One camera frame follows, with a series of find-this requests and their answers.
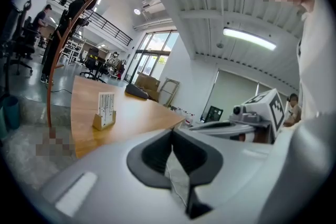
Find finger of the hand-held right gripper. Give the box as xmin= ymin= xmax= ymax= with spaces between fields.
xmin=188 ymin=120 xmax=254 ymax=140

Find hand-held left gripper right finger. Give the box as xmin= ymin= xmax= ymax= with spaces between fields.
xmin=172 ymin=129 xmax=279 ymax=224

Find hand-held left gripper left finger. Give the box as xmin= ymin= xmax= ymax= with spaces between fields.
xmin=39 ymin=129 xmax=187 ymax=224

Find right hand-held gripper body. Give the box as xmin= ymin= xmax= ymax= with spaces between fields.
xmin=228 ymin=88 xmax=286 ymax=145

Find wooden card stand with cards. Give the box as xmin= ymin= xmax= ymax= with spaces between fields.
xmin=92 ymin=92 xmax=117 ymax=131

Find person's right hand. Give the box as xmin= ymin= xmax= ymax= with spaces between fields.
xmin=238 ymin=132 xmax=272 ymax=144

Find black monitor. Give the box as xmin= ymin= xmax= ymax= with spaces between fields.
xmin=203 ymin=105 xmax=224 ymax=124

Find grey roller blind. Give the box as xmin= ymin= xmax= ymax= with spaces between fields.
xmin=208 ymin=69 xmax=260 ymax=123

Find long ceiling tube light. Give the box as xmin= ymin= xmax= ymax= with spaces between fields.
xmin=223 ymin=27 xmax=277 ymax=51

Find stack of cardboard boxes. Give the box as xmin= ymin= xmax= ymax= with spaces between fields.
xmin=134 ymin=71 xmax=161 ymax=102

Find black flat desk device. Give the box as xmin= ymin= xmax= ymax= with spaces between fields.
xmin=124 ymin=83 xmax=150 ymax=100

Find glass entrance doors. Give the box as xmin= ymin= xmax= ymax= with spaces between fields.
xmin=123 ymin=29 xmax=180 ymax=84

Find black wheeled office chair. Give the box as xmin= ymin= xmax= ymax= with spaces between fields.
xmin=79 ymin=54 xmax=109 ymax=83

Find teal waste bin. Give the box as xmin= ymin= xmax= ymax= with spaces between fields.
xmin=1 ymin=95 xmax=20 ymax=130

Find ceiling air conditioner unit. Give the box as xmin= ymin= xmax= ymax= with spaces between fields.
xmin=141 ymin=0 xmax=161 ymax=13

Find curved wooden coat rack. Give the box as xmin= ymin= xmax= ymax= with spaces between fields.
xmin=46 ymin=0 xmax=116 ymax=130

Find black mezzanine railing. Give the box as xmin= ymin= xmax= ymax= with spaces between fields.
xmin=48 ymin=0 xmax=133 ymax=47

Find folded metal frame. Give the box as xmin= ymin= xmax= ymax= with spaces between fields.
xmin=158 ymin=77 xmax=181 ymax=108

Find white cable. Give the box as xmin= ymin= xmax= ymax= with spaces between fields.
xmin=164 ymin=162 xmax=187 ymax=208

